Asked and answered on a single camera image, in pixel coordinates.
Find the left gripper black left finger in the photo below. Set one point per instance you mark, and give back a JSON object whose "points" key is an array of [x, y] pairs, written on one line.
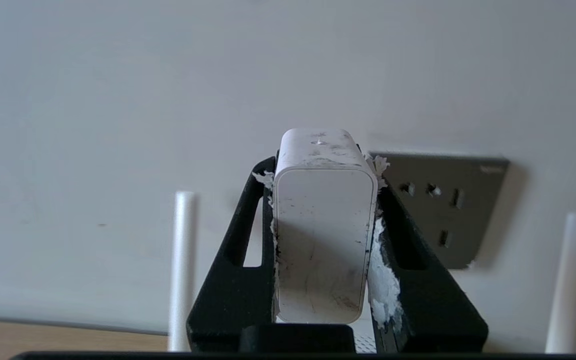
{"points": [[228, 310]]}

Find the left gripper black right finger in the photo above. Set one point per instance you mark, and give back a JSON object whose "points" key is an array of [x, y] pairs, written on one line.
{"points": [[433, 310]]}

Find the white power adapter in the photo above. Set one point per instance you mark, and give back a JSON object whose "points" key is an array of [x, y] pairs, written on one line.
{"points": [[323, 225]]}

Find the white router with antennas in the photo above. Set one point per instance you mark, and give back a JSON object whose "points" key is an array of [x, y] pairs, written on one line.
{"points": [[183, 250]]}

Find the grey wall socket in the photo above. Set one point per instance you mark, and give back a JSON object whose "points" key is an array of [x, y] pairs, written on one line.
{"points": [[468, 200]]}

